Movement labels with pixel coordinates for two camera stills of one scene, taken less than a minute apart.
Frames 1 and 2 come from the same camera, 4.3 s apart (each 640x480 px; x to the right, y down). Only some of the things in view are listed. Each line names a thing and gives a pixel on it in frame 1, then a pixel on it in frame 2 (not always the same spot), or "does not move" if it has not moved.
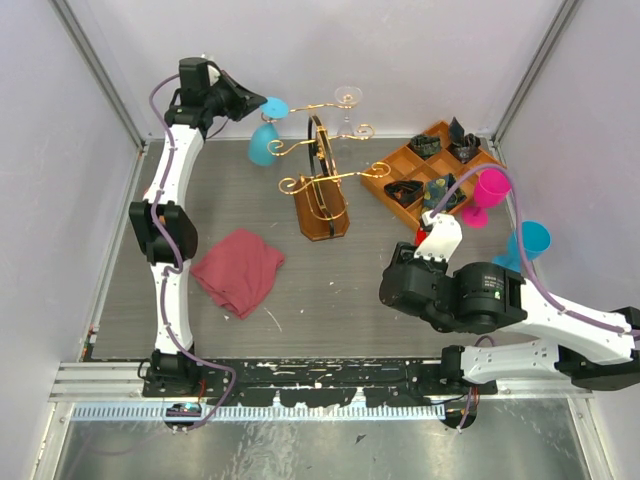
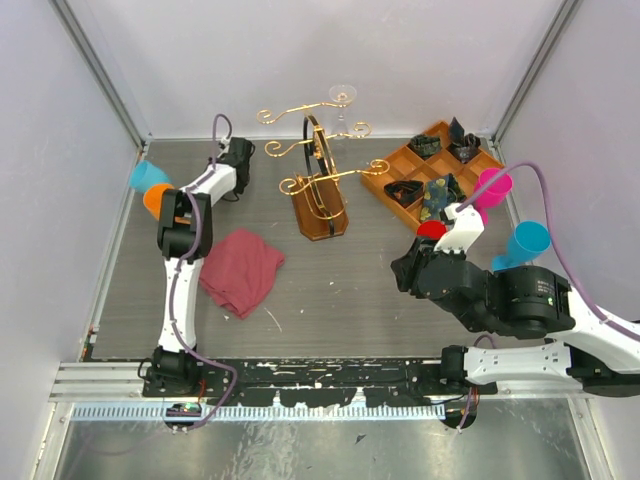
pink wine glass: x=491 y=190 does not move
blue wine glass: x=274 y=107 → x=146 y=174
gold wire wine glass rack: x=321 y=200 does not move
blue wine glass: x=536 y=240 does not move
